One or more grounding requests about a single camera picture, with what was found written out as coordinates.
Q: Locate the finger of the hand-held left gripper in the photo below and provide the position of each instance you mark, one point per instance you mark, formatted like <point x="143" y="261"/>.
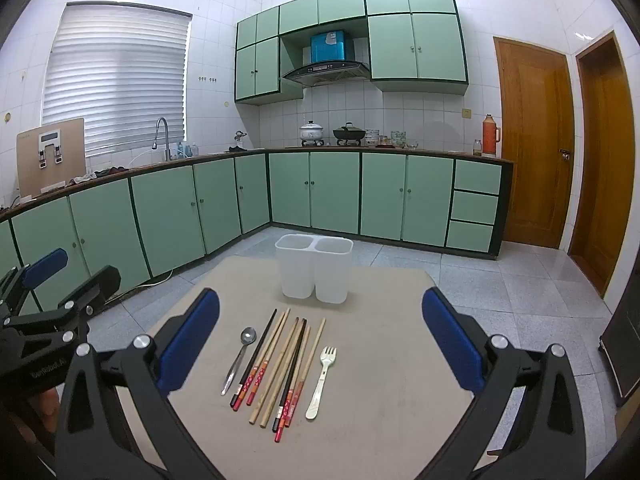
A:
<point x="45" y="262"/>
<point x="100" y="282"/>

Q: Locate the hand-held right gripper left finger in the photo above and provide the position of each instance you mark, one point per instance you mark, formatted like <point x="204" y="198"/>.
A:
<point x="190" y="345"/>

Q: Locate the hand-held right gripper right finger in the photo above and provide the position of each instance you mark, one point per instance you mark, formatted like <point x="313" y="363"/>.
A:
<point x="450" y="340"/>

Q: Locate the metal spoon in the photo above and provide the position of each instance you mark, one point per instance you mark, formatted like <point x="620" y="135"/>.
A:
<point x="248" y="336"/>

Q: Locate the black chopstick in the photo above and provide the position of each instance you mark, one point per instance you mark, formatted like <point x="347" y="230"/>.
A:
<point x="289" y="375"/>
<point x="255" y="355"/>

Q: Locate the red patterned wooden chopstick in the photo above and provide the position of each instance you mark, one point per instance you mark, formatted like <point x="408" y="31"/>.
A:
<point x="259" y="385"/>
<point x="281" y="425"/>
<point x="261" y="360"/>
<point x="299" y="390"/>

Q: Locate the plain wooden chopstick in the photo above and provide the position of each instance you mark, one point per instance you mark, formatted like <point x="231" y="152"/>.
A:
<point x="272" y="402"/>

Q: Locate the white double utensil holder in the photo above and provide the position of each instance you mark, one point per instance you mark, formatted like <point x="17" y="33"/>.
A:
<point x="300" y="270"/>

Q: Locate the cream plastic fork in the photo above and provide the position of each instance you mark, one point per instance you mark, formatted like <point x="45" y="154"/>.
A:
<point x="320" y="385"/>

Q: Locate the person's left hand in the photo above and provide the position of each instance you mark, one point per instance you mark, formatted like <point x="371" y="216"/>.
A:
<point x="45" y="405"/>

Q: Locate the cardboard box with picture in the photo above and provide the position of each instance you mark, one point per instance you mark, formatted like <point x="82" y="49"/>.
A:
<point x="27" y="160"/>

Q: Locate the green cabinet drawer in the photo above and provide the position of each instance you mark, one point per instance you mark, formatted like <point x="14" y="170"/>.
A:
<point x="474" y="207"/>
<point x="477" y="176"/>
<point x="470" y="236"/>

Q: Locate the crumpled dish cloths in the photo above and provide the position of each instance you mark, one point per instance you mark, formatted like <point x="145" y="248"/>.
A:
<point x="107" y="172"/>

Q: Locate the chrome kitchen faucet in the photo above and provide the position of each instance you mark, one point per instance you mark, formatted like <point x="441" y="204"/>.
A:
<point x="167" y="145"/>

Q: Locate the dark furniture cabinet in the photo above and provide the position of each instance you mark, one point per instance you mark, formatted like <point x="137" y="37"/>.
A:
<point x="622" y="350"/>

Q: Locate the brown kitchen countertop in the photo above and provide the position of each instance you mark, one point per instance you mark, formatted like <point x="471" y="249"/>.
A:
<point x="435" y="154"/>

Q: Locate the green base cabinets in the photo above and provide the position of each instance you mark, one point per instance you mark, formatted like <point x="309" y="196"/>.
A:
<point x="335" y="190"/>

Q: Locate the small glass jar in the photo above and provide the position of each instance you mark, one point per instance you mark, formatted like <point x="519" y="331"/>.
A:
<point x="477" y="148"/>

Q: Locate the white window blind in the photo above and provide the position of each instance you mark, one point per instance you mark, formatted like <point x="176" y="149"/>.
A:
<point x="115" y="80"/>

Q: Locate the small chrome tap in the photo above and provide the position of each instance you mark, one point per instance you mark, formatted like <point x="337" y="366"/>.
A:
<point x="241" y="136"/>

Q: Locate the orange thermos flask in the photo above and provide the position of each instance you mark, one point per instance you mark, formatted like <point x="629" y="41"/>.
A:
<point x="490" y="137"/>

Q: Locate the plain wooden door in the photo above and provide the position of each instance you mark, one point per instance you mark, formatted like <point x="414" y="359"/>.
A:
<point x="600" y="170"/>

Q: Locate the black wok with lid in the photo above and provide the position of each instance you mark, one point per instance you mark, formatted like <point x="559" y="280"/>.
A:
<point x="349" y="133"/>

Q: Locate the white cooking pot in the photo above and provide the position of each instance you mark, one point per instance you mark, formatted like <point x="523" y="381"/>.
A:
<point x="312" y="133"/>

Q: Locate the blue hood chimney cover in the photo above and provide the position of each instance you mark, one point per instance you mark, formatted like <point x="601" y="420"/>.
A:
<point x="327" y="46"/>

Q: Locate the white bracket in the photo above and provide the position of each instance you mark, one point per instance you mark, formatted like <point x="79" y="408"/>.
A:
<point x="50" y="137"/>

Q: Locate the row of wall hooks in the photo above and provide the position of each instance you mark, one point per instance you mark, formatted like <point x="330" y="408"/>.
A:
<point x="201" y="79"/>

